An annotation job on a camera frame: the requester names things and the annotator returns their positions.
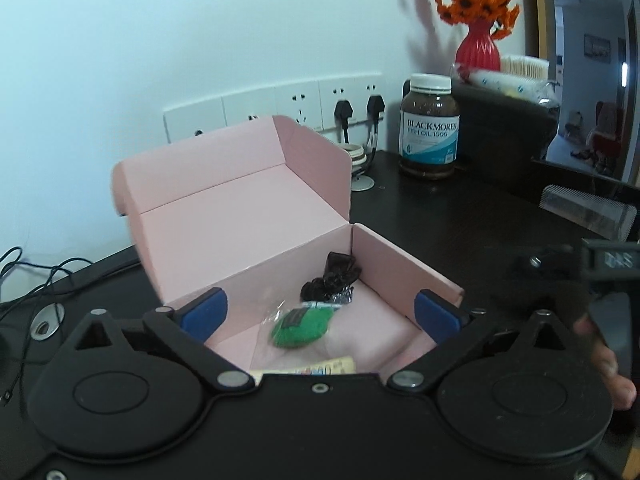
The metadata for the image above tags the person right hand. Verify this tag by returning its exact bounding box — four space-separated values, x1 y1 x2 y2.
573 314 637 411

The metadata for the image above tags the green pouch in plastic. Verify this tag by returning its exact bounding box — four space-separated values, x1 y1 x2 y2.
270 308 334 349

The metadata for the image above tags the yellow sachet packet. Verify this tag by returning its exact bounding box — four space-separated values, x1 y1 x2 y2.
248 356 356 382

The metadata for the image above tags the black hair clip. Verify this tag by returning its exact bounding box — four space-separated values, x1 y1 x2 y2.
300 252 361 304

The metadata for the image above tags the pink cardboard box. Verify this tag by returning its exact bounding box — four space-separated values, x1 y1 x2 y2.
112 116 463 376

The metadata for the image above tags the silver desk grommet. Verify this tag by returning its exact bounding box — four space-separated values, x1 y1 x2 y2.
29 302 65 341

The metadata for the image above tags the black storage box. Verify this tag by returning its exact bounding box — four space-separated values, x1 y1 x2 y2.
452 81 560 174

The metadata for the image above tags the brown fish oil bottle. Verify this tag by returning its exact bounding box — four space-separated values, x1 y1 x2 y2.
399 74 460 178

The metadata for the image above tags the cotton swab box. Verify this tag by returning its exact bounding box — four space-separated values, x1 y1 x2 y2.
500 55 549 80

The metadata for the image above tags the black power plug right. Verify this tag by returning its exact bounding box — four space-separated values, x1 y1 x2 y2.
367 94 385 150

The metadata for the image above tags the black power plug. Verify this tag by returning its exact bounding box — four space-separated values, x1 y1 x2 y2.
334 100 352 143
367 94 385 150

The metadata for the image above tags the black power plug left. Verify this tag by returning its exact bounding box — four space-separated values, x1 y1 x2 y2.
334 100 352 143

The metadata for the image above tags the red ribbed vase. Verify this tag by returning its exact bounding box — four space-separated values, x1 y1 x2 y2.
454 20 501 72

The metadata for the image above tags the black cable bundle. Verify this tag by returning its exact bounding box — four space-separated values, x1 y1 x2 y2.
0 246 141 406

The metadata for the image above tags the white wall socket strip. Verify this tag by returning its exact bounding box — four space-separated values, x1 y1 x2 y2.
163 73 385 142

